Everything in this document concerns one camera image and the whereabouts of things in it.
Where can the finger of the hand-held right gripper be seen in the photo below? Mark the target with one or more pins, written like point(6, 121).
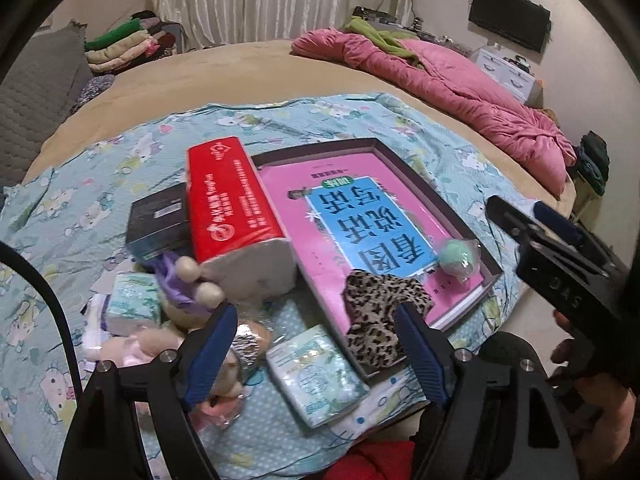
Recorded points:
point(555, 220)
point(507, 217)

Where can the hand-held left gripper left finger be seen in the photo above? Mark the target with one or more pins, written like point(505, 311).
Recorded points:
point(210, 355)

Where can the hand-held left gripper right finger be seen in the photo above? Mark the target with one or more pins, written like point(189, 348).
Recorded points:
point(420, 355)

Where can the leopard print scrunchie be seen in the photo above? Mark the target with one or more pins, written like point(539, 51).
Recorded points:
point(370, 300)

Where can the small tissue packet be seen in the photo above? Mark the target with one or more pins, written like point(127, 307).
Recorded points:
point(132, 300)
point(315, 375)

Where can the dark shallow tray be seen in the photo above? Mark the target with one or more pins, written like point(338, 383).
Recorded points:
point(320, 146)

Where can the person's right forearm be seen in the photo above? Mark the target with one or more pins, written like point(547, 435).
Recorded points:
point(617, 425)

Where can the person's right hand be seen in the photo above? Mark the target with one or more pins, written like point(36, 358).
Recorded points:
point(567, 350)

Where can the brown plush in plastic bag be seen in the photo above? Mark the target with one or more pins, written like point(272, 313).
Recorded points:
point(250, 340)

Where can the green plush ball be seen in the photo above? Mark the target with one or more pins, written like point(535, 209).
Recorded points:
point(457, 257)

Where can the dark bag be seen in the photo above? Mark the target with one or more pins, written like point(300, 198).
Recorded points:
point(592, 160)

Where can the pale pink plush toy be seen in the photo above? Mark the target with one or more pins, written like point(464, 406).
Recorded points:
point(130, 347)

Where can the purple plush toy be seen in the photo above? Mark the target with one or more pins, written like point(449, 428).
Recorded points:
point(172, 280)

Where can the blue dotted cloth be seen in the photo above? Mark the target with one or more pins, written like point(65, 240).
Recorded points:
point(280, 440)

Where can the red cloth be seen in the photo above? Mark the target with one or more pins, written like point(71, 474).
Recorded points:
point(370, 462)

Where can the pink quilt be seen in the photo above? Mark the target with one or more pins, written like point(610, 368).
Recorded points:
point(475, 100)

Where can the white drawer cabinet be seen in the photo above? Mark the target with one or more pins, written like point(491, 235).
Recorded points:
point(505, 72)

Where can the small black box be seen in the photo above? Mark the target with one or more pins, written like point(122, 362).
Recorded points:
point(155, 220)

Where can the red tissue pack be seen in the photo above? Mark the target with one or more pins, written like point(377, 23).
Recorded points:
point(225, 200)

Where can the pink book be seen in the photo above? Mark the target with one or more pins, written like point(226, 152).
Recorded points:
point(285, 195)

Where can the green cloth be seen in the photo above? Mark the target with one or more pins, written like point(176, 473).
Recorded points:
point(385, 40)

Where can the printed cartoon blanket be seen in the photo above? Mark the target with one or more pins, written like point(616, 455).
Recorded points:
point(100, 160)

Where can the cluttered desk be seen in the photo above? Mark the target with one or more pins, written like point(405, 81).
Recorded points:
point(370, 14)

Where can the bed with tan sheet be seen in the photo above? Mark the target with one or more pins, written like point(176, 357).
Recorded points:
point(200, 80)

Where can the dark floral pillow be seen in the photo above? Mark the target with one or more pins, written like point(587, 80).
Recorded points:
point(92, 90)

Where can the grey quilted headboard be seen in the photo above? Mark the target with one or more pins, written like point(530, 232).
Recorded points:
point(35, 100)

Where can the stack of folded clothes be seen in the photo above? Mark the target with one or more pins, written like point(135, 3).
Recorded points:
point(120, 40)

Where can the white curtains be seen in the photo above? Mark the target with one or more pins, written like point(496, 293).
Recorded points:
point(250, 0)

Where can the wall television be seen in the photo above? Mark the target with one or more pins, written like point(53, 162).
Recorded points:
point(510, 17)

